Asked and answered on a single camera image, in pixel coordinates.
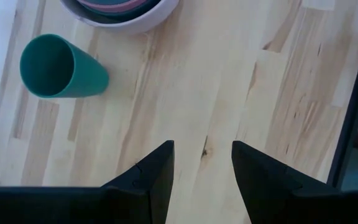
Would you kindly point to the large white bowl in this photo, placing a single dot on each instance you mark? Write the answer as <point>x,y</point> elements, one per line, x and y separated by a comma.
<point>154,19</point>

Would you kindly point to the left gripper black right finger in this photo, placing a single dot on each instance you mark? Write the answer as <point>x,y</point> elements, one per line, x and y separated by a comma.
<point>259,186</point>

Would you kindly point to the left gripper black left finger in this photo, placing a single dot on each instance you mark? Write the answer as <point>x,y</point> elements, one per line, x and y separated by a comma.
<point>154,186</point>

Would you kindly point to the pink plastic bowl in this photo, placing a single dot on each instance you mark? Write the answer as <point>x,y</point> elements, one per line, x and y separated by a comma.
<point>113,8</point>

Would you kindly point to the blue plastic bowl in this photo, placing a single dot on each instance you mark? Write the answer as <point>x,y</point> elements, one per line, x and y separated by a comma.
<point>109,2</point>

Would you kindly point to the teal plastic cup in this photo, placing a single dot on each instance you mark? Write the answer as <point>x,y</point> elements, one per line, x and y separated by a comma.
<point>85,77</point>

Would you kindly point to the dark purple-blue plastic bowl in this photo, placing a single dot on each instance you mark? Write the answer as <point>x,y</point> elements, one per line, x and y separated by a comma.
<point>137,14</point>

